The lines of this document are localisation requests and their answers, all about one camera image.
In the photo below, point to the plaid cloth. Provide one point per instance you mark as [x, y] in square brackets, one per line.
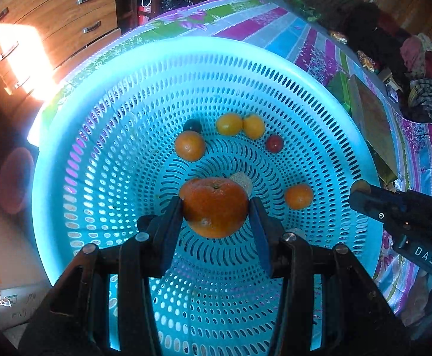
[323, 0]

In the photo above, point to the group of oranges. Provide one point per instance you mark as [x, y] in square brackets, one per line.
[190, 145]

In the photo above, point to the wooden chest of drawers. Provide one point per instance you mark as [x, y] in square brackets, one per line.
[52, 15]

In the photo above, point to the yellow snack packet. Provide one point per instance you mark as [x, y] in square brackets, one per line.
[338, 36]
[368, 61]

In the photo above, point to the small white box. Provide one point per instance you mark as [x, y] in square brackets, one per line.
[394, 97]

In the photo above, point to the turquoise perforated plastic basket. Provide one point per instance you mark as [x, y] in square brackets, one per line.
[127, 155]

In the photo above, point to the green leafy vegetables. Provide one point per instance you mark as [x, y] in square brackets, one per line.
[307, 11]

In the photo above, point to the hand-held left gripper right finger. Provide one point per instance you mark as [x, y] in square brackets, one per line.
[260, 237]

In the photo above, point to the dark purple plum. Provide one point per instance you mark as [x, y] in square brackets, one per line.
[192, 125]

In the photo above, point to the single brown kiwi fruit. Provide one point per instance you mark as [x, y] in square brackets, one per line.
[360, 185]

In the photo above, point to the large blemished orange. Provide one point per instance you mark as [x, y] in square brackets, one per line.
[216, 207]

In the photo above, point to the pink cloth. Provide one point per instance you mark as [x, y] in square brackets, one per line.
[412, 50]

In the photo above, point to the small beige box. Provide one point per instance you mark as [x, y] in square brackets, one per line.
[392, 79]

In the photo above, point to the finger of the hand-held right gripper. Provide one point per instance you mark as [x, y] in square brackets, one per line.
[368, 204]

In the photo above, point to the pile of dark clothes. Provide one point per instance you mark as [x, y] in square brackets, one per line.
[368, 26]

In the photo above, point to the flat cardboard box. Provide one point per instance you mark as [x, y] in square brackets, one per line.
[377, 126]

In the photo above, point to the red tomato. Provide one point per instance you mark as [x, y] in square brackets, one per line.
[274, 143]

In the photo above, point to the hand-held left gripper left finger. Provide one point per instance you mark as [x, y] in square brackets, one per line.
[171, 230]

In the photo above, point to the pale round kiwi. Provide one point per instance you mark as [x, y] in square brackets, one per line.
[242, 182]

